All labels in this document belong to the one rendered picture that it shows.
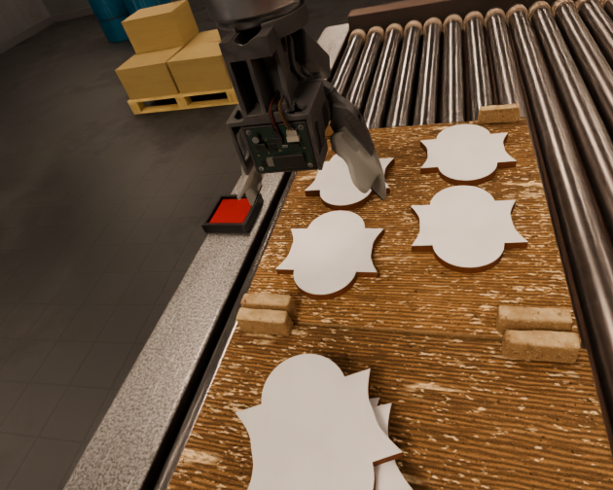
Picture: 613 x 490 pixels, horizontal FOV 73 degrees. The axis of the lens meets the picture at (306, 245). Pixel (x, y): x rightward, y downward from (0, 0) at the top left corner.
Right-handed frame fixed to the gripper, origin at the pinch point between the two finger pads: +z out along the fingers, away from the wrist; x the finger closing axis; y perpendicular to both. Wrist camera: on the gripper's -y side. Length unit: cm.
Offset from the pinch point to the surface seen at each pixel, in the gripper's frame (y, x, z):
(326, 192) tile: -11.5, -2.3, 7.9
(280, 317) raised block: 11.8, -3.1, 6.3
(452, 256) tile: 1.6, 14.5, 7.9
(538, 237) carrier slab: -2.3, 23.9, 9.0
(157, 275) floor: -76, -115, 103
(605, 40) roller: -60, 46, 11
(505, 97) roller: -40.2, 25.2, 11.0
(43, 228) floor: -114, -217, 103
